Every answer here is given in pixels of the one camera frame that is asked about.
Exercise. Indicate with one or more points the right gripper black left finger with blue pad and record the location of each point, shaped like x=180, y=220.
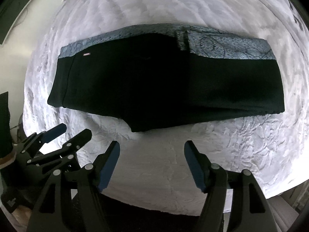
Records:
x=70, y=200

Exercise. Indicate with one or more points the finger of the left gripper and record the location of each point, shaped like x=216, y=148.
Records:
x=68, y=148
x=34, y=142

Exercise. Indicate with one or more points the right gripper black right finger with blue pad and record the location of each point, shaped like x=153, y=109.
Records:
x=250, y=210

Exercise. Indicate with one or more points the black pants patterned waistband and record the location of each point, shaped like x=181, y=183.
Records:
x=168, y=75

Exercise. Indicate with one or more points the light grey bed cover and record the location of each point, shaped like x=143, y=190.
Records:
x=152, y=172

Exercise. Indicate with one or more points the dark wall-mounted screen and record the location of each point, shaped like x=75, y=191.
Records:
x=10, y=15

